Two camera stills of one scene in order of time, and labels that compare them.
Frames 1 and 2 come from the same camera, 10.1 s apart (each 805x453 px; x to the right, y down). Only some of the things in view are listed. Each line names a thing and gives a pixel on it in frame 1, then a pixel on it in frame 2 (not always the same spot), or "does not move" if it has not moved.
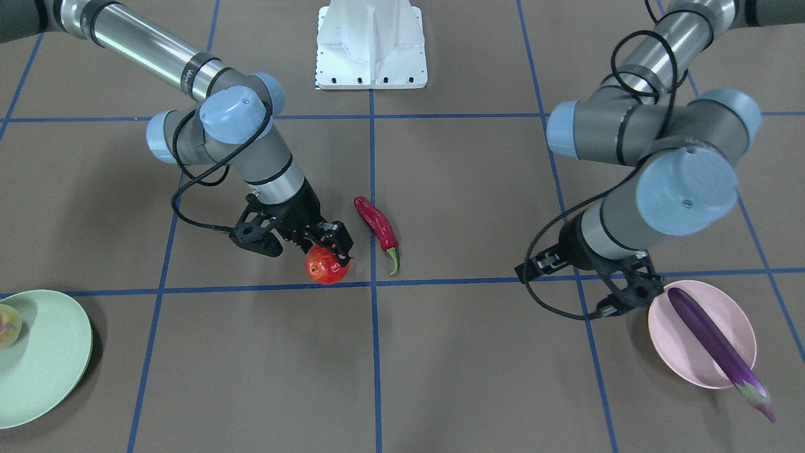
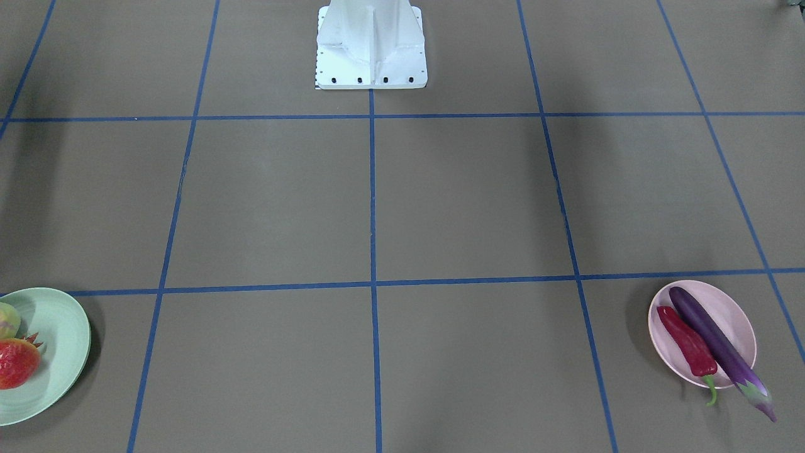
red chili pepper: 378,222 to 695,351
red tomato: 323,265 to 19,361
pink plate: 682,348 does not move
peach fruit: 11,325 does not move
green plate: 43,370 does not move
